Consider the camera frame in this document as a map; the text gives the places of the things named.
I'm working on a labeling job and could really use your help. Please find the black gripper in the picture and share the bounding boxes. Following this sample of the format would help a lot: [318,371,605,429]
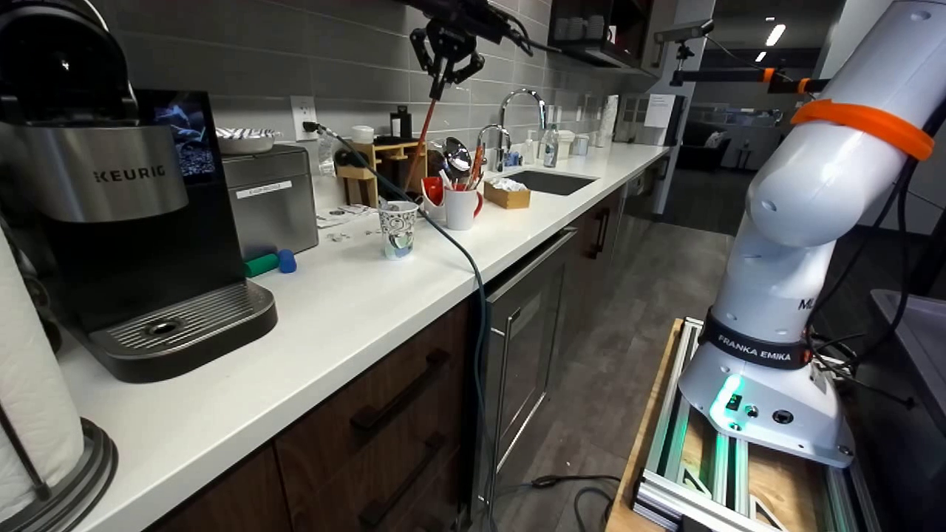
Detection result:
[408,0,513,102]

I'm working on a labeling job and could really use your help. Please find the long orange stick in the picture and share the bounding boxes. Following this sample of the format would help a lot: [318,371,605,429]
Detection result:
[410,88,442,195]

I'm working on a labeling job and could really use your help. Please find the clear glass cup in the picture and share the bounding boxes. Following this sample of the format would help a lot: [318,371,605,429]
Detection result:
[376,197,421,260]

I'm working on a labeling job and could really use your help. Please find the green and blue small object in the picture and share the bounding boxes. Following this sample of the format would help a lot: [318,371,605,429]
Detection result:
[241,244,300,281]

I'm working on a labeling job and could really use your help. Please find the dark bottle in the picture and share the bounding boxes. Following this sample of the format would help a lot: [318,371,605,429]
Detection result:
[386,102,413,141]

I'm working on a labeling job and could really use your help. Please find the chrome faucet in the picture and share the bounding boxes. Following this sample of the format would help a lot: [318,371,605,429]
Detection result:
[473,86,553,175]

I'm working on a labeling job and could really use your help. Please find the silver metal utensils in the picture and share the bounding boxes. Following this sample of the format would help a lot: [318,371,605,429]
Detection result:
[438,136,476,192]

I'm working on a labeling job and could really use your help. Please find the wooden utensil holder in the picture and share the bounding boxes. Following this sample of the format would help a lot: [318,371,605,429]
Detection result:
[333,139,432,210]

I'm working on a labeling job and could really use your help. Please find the small bottles by sink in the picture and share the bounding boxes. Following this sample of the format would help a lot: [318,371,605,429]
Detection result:
[520,123,594,170]

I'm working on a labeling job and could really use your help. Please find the small wooden box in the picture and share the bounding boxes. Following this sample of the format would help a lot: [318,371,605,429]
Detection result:
[481,178,535,213]

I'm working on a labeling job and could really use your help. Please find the dark countertop sink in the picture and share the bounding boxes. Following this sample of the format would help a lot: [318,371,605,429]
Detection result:
[507,167,599,197]

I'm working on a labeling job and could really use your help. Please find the silver metal box appliance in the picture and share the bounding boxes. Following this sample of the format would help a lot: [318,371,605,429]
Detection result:
[222,141,322,263]

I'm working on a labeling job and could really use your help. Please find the brown cabinet under sink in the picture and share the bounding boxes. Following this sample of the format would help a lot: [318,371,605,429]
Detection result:
[560,181,639,343]

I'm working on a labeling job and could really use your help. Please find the stainless steel dishwasher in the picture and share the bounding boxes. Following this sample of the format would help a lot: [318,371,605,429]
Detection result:
[478,228,580,500]

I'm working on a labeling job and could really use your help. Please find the black bar with orange clamps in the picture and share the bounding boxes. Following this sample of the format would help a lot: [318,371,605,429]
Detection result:
[667,62,838,98]

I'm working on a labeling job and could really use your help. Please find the ceiling light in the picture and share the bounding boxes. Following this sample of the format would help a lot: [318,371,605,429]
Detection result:
[761,18,792,52]

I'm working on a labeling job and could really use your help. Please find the black silver Keurig coffee machine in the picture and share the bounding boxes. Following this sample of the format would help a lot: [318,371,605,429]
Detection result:
[0,0,279,388]

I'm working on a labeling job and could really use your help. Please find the brown wooden cabinet drawers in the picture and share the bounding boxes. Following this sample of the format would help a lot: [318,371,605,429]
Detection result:
[145,300,478,532]

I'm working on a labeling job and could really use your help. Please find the white paper towel roll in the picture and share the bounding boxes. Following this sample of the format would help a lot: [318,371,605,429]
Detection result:
[0,229,89,526]

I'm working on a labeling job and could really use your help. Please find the black paper towel holder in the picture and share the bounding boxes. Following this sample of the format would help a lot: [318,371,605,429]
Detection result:
[0,407,121,532]

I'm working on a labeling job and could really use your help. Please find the white wall outlet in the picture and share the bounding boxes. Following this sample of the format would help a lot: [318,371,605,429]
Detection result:
[288,95,318,141]

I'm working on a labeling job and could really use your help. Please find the black power cable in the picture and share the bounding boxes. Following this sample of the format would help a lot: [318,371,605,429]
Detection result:
[297,119,495,526]

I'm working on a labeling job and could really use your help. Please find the wooden board beside frame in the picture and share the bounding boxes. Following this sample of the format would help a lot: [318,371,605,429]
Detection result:
[603,317,692,532]

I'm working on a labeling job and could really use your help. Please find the orange strap on arm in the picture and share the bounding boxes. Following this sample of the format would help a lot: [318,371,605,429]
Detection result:
[789,98,936,164]

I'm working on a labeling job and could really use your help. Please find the black floor cable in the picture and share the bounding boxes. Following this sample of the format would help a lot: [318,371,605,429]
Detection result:
[525,470,627,532]

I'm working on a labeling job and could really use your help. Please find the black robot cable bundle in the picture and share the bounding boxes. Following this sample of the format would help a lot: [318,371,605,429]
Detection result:
[800,107,946,407]

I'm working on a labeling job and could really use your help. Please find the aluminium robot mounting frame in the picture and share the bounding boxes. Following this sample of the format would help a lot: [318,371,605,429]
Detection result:
[628,314,869,532]

